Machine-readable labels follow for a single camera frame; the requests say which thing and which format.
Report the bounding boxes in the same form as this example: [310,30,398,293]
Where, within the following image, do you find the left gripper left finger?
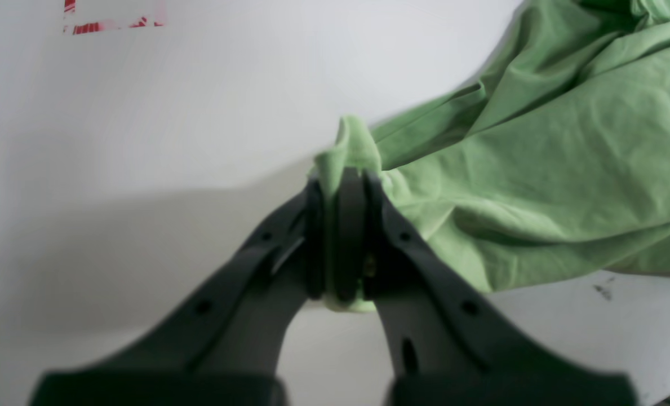
[30,178,323,405]

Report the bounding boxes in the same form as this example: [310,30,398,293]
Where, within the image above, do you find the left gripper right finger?
[335,167,636,405]

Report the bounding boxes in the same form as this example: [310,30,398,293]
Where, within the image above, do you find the green polo shirt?
[314,1,670,293]

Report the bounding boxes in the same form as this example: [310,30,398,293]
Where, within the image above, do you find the red tape rectangle marking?
[62,1,167,36]

